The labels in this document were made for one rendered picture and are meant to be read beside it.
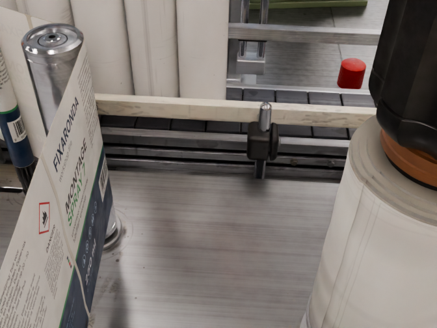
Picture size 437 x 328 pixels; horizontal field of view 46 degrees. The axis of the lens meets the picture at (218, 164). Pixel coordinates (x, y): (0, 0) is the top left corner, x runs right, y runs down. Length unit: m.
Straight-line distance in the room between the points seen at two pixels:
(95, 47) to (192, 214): 0.20
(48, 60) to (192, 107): 0.23
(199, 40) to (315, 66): 0.29
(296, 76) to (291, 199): 0.29
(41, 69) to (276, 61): 0.49
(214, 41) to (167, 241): 0.20
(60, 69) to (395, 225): 0.21
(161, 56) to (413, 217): 0.35
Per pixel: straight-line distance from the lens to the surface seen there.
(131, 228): 0.46
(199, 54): 0.51
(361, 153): 0.25
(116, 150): 0.57
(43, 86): 0.34
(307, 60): 0.78
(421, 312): 0.29
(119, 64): 0.55
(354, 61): 0.73
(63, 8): 0.53
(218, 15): 0.50
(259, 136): 0.48
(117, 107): 0.54
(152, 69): 0.54
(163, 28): 0.52
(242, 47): 0.63
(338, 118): 0.54
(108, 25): 0.52
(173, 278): 0.42
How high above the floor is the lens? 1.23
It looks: 43 degrees down
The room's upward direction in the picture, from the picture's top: 1 degrees clockwise
